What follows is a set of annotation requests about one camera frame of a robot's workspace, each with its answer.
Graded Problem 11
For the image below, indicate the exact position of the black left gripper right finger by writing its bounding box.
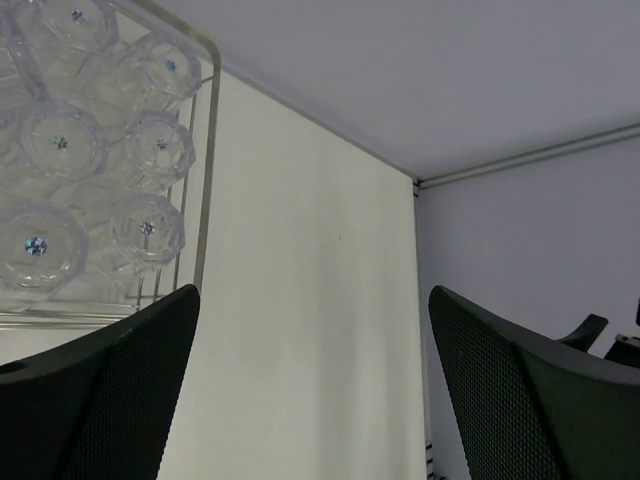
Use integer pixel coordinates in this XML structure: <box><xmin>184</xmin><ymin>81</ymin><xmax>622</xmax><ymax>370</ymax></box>
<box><xmin>428</xmin><ymin>286</ymin><xmax>639</xmax><ymax>479</ymax></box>

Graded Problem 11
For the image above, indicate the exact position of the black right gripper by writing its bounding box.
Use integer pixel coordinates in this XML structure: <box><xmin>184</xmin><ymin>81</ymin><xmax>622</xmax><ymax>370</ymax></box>
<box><xmin>558</xmin><ymin>314</ymin><xmax>640</xmax><ymax>368</ymax></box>

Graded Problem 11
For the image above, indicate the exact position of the clear faceted plastic cup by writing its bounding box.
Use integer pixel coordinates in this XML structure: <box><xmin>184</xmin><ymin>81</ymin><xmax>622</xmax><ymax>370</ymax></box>
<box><xmin>11</xmin><ymin>0</ymin><xmax>119</xmax><ymax>53</ymax></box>
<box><xmin>113</xmin><ymin>33</ymin><xmax>202</xmax><ymax>111</ymax></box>
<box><xmin>106</xmin><ymin>110</ymin><xmax>196</xmax><ymax>193</ymax></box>
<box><xmin>85</xmin><ymin>193</ymin><xmax>186</xmax><ymax>283</ymax></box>
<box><xmin>1</xmin><ymin>203</ymin><xmax>89</xmax><ymax>312</ymax></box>
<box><xmin>1</xmin><ymin>100</ymin><xmax>108</xmax><ymax>200</ymax></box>

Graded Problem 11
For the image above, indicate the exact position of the metal wire dish rack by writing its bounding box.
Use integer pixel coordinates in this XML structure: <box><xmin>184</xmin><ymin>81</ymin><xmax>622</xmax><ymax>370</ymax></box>
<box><xmin>1</xmin><ymin>1</ymin><xmax>221</xmax><ymax>330</ymax></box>

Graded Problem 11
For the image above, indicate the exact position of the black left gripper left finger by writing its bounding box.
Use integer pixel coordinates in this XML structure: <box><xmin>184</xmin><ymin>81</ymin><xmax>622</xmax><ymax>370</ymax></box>
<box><xmin>1</xmin><ymin>284</ymin><xmax>200</xmax><ymax>480</ymax></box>

